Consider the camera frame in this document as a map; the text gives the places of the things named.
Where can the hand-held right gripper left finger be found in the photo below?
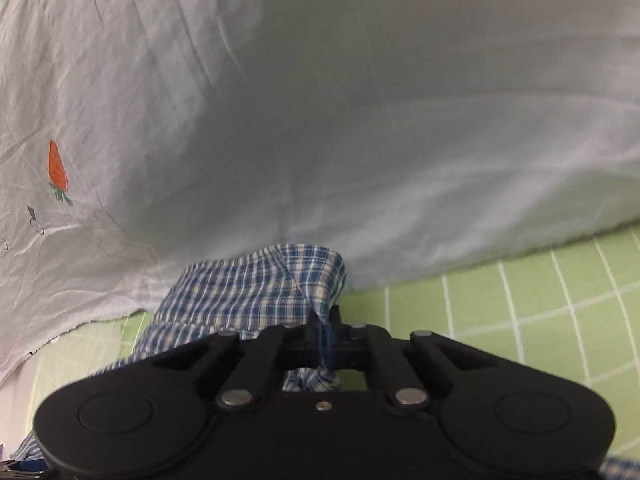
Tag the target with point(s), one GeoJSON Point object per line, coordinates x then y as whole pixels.
{"type": "Point", "coordinates": [304, 347]}

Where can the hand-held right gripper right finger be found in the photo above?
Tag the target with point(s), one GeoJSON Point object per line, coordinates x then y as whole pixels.
{"type": "Point", "coordinates": [350, 347]}

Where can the blue plaid shirt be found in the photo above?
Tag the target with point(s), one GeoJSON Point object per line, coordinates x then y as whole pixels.
{"type": "Point", "coordinates": [250, 285]}

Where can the green grid mat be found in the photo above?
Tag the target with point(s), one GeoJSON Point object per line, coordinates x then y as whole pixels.
{"type": "Point", "coordinates": [525, 300]}

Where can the carrot print white sheet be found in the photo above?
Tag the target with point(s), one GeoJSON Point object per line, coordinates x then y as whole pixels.
{"type": "Point", "coordinates": [350, 110]}

